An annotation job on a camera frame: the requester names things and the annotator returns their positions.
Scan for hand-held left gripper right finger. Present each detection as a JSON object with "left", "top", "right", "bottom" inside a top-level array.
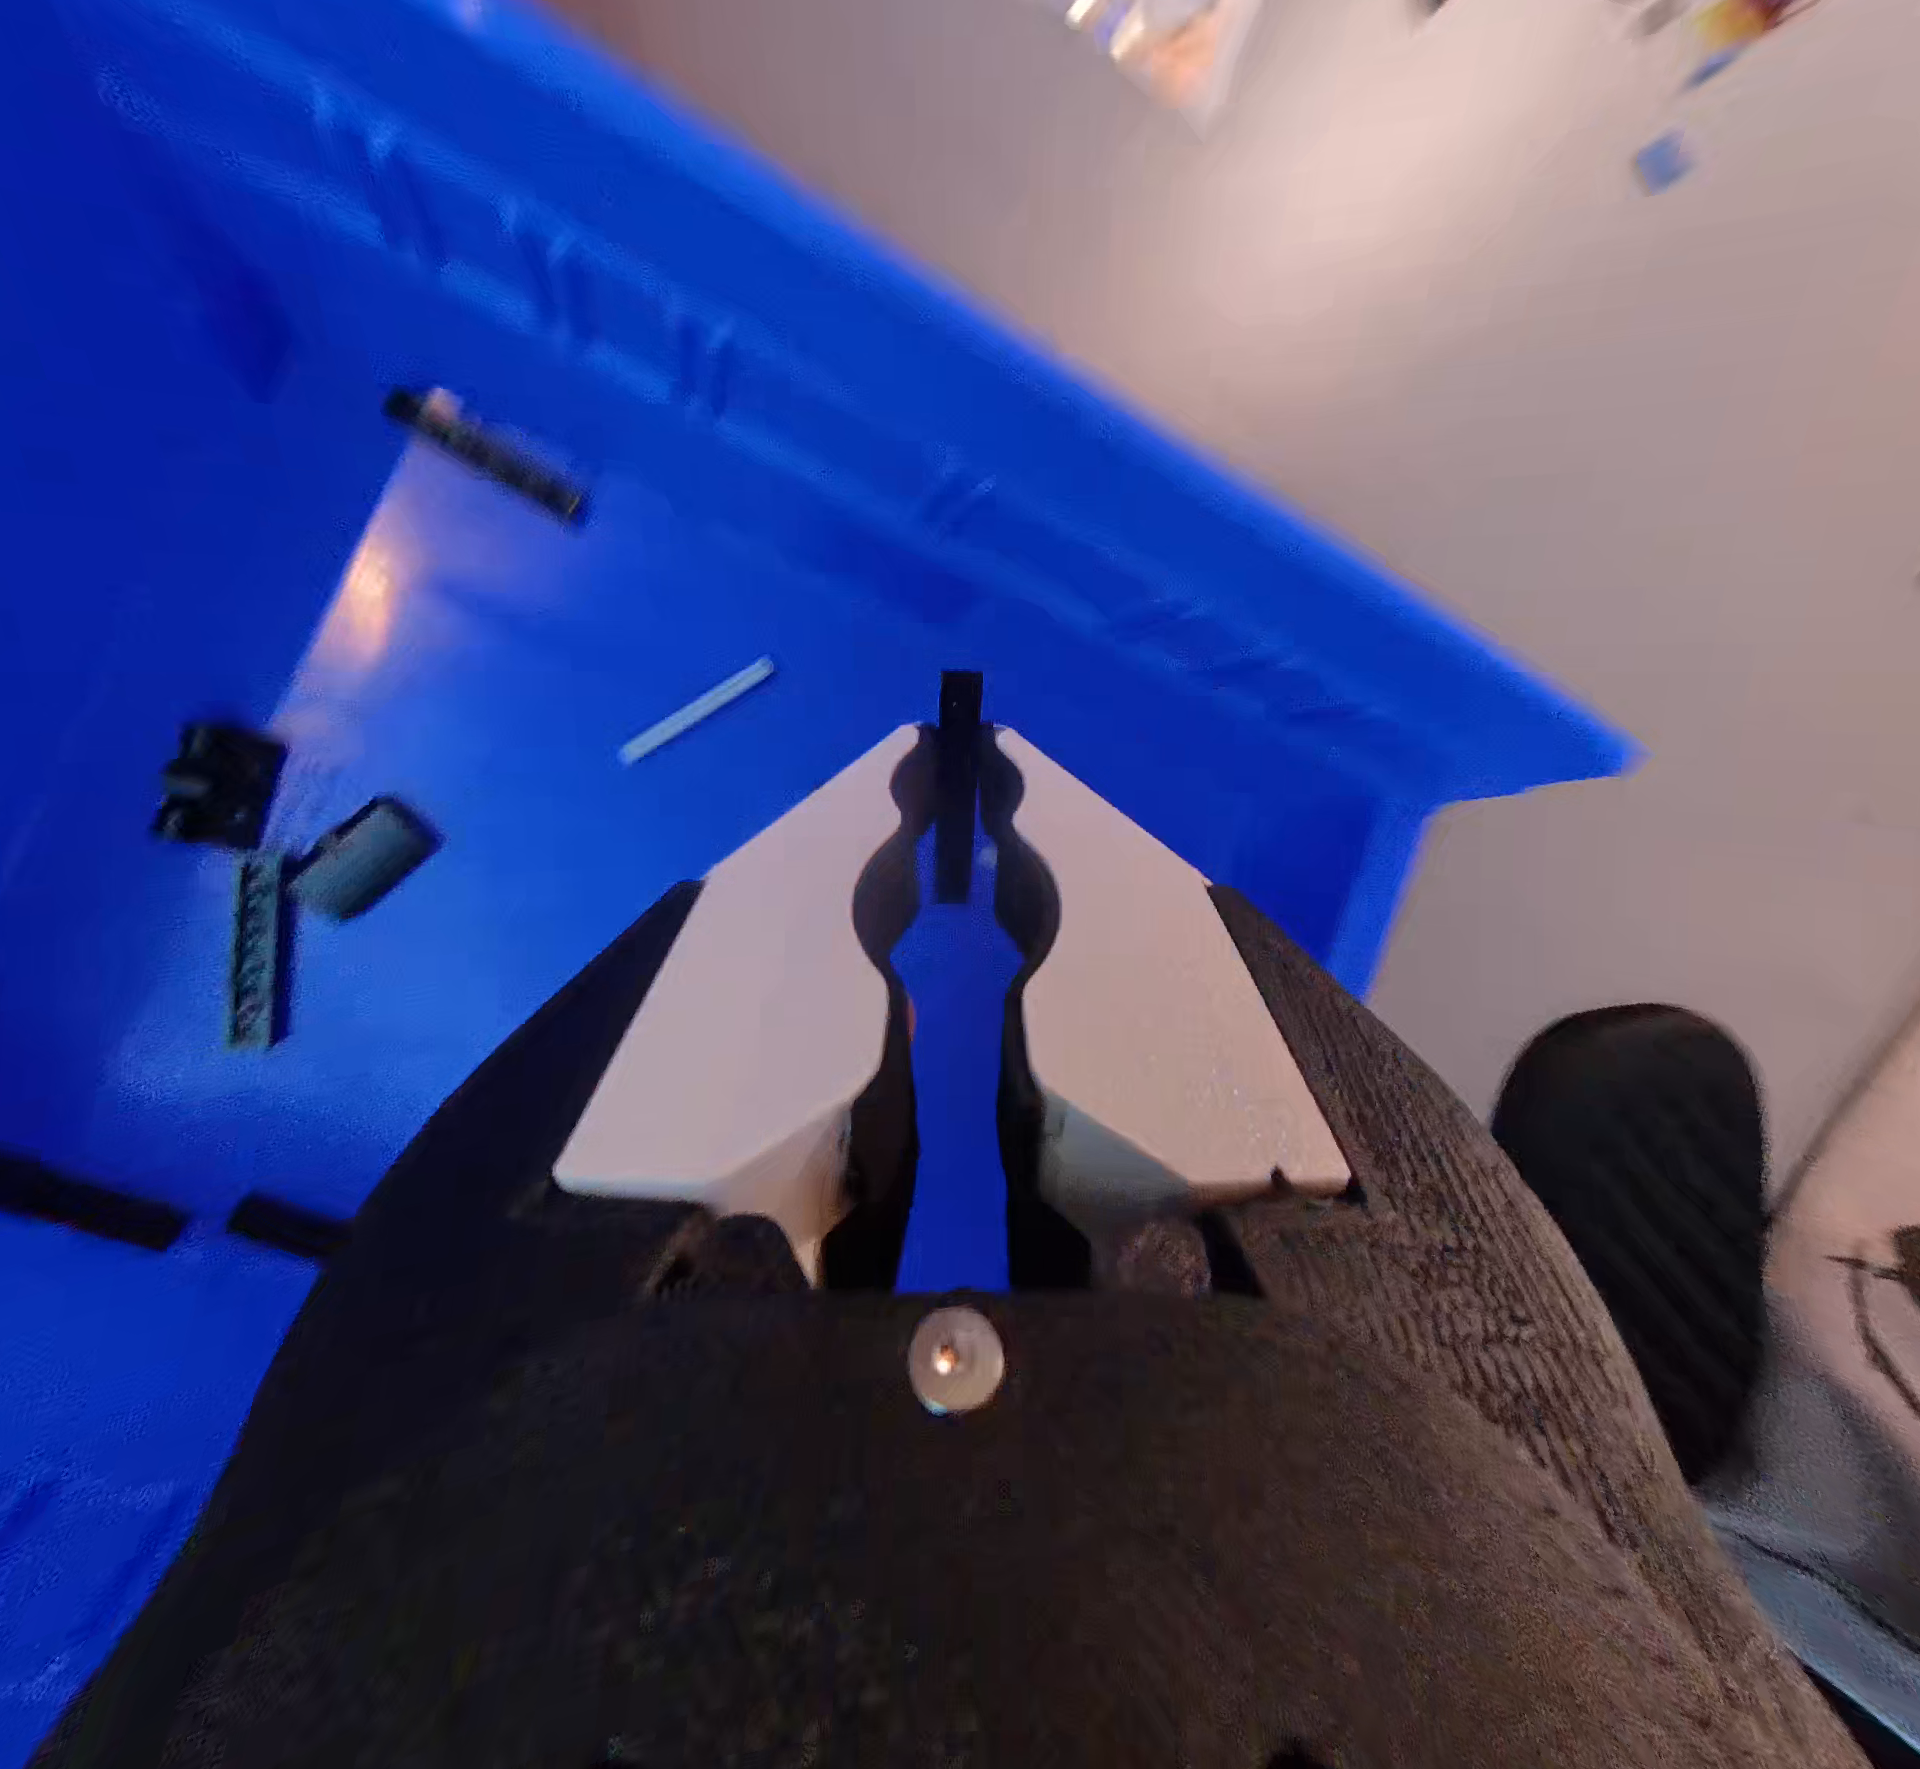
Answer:
[{"left": 979, "top": 726, "right": 1356, "bottom": 1291}]

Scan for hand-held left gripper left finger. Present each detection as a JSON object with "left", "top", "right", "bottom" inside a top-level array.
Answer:
[{"left": 553, "top": 724, "right": 945, "bottom": 1291}]

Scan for long black lego plate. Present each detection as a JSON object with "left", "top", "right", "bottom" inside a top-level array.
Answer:
[{"left": 936, "top": 669, "right": 989, "bottom": 909}]

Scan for black lego pieces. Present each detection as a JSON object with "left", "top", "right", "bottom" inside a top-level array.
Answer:
[{"left": 151, "top": 384, "right": 589, "bottom": 1056}]

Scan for blue bin with pieces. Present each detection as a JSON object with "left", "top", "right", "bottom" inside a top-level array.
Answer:
[{"left": 0, "top": 0, "right": 1645, "bottom": 1769}]

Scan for white lego axle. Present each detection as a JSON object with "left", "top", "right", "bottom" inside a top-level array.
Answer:
[{"left": 616, "top": 655, "right": 781, "bottom": 767}]

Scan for black chair armrest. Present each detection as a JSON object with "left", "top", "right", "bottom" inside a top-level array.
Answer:
[{"left": 1490, "top": 1001, "right": 1776, "bottom": 1491}]

